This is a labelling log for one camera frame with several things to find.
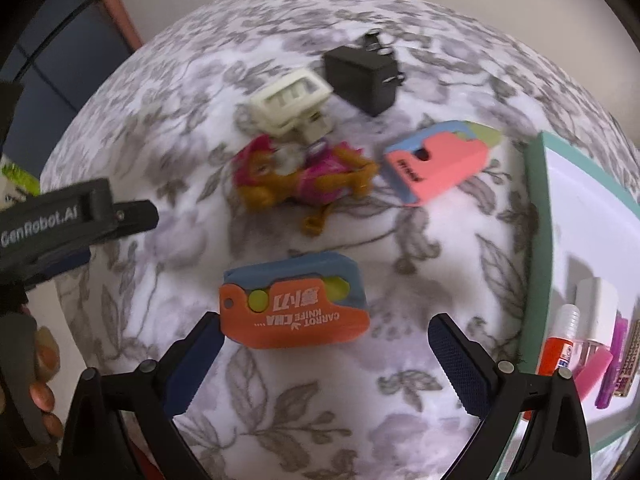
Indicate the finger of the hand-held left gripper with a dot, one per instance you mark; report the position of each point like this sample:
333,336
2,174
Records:
137,216
65,266

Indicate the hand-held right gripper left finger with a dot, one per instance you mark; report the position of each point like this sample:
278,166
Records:
200,360

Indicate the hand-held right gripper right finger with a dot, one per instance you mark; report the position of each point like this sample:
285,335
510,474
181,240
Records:
460,365

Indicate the orange glue bottle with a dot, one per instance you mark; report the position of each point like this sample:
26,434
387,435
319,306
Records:
557,350

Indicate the orange blue carrot knife toy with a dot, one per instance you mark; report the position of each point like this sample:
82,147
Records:
300,315

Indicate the purple tube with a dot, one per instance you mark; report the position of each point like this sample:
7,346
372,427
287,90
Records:
612,365

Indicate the orange pink toy figure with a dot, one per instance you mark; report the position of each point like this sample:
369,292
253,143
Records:
300,185

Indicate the gold patterned tube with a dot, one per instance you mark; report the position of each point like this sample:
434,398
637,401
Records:
631,360

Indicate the white plastic clip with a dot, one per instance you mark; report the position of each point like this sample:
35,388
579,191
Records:
287,97

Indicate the teal cardboard tray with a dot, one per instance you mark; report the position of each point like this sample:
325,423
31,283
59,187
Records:
590,220

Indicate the pink blue carrot knife toy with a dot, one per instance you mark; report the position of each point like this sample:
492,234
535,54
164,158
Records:
440,165

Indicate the black charger cube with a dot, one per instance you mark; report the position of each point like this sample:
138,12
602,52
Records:
357,80

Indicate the black toy car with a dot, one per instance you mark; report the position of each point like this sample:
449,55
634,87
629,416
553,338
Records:
374,40

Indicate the person's left hand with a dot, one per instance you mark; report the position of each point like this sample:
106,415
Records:
45,360

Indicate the green white package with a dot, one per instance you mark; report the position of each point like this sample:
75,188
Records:
15,180

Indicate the dark cabinet with red edge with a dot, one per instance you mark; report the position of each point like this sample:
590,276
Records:
50,60

